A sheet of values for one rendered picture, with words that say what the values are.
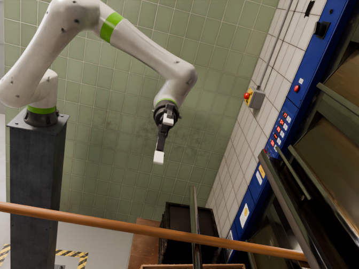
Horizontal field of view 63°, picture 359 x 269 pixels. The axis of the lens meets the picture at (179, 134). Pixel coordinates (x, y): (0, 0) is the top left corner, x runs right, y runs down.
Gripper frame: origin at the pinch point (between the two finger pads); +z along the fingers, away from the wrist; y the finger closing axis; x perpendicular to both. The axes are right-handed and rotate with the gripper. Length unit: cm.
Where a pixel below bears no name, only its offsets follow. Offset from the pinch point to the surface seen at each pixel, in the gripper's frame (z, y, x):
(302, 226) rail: 18.5, 6.0, -40.6
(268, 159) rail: -15.5, 5.7, -40.7
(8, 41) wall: -114, 13, 103
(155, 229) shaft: 6.7, 28.1, -4.0
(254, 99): -80, 2, -50
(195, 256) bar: 11.5, 31.4, -18.2
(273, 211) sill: -21, 32, -55
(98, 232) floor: -104, 149, 26
